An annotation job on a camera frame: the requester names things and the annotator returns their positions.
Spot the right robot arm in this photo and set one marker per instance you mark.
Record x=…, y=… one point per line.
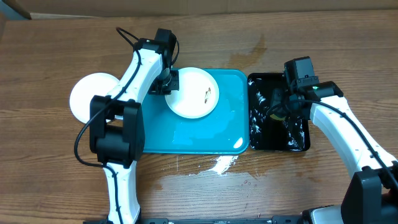
x=372, y=193

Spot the white plate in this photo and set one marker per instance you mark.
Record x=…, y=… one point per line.
x=197, y=96
x=85, y=89

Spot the green yellow sponge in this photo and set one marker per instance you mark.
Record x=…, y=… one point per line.
x=277, y=117

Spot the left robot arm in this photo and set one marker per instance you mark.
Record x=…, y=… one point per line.
x=116, y=122

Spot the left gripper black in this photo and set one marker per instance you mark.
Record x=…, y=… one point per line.
x=175, y=86

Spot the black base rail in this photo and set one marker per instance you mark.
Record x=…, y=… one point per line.
x=283, y=219

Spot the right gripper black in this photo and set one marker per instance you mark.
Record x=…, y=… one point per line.
x=277, y=109

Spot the white plate top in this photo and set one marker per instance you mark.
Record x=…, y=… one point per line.
x=85, y=89

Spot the teal plastic tray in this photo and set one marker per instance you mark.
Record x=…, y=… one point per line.
x=224, y=131

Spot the black plastic tray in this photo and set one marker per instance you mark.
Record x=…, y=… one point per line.
x=267, y=134

